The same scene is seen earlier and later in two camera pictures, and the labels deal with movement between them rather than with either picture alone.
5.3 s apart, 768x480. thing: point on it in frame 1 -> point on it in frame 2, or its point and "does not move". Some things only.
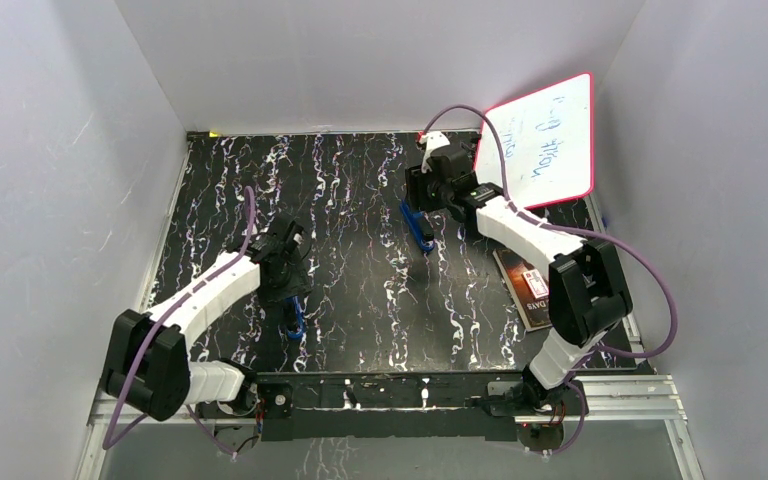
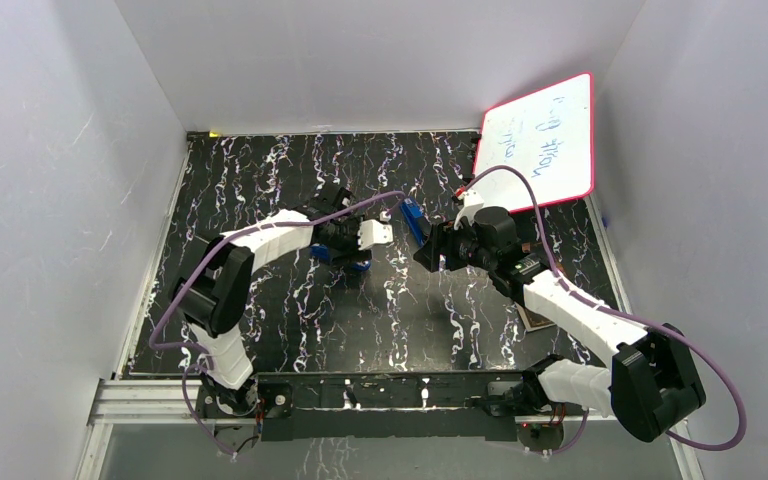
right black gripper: [415, 182] -> [441, 240]
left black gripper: [297, 285] -> [353, 254]
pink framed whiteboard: [547, 142] does not move
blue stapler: [301, 319] -> [322, 252]
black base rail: [405, 406] does not move
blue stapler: [419, 226] does not move
